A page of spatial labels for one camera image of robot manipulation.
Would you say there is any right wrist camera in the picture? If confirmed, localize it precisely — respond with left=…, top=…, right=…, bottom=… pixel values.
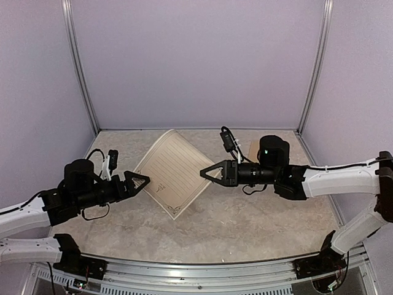
left=220, top=126, right=236, bottom=152

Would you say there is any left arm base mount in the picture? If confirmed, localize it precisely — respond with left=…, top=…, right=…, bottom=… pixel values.
left=53, top=234, right=107, bottom=280

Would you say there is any brown kraft envelope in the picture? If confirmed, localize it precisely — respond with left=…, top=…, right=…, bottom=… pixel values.
left=247, top=140, right=260, bottom=162

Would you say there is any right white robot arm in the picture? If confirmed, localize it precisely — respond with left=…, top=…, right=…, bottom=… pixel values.
left=200, top=135, right=392, bottom=273

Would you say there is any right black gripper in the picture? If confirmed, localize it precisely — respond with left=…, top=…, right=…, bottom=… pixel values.
left=200, top=160, right=279, bottom=188

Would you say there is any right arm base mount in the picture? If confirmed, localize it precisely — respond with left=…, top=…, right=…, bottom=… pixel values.
left=292, top=230, right=348, bottom=279

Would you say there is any aluminium frame post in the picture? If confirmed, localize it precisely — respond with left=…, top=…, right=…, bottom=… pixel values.
left=297, top=0, right=333, bottom=136
left=61, top=0, right=101, bottom=136

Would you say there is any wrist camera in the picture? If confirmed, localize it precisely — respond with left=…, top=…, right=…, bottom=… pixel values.
left=220, top=126, right=236, bottom=152
left=108, top=149, right=119, bottom=170

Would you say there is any right aluminium frame post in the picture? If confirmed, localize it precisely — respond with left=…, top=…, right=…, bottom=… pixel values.
left=297, top=0, right=333, bottom=136

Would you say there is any front aluminium rail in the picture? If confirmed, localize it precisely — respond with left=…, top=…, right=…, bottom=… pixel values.
left=22, top=246, right=377, bottom=294

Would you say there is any cream lined letter paper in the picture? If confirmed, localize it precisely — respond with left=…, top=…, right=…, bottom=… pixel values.
left=134, top=129, right=214, bottom=220

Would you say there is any left aluminium frame post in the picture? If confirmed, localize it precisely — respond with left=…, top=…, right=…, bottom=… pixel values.
left=61, top=0, right=101, bottom=136

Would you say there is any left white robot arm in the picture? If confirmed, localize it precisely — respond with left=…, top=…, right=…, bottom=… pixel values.
left=1, top=159, right=150, bottom=273

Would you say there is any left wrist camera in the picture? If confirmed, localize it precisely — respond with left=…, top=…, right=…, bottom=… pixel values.
left=108, top=149, right=119, bottom=170

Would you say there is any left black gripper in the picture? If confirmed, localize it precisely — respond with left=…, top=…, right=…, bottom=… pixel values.
left=74, top=170, right=150, bottom=210

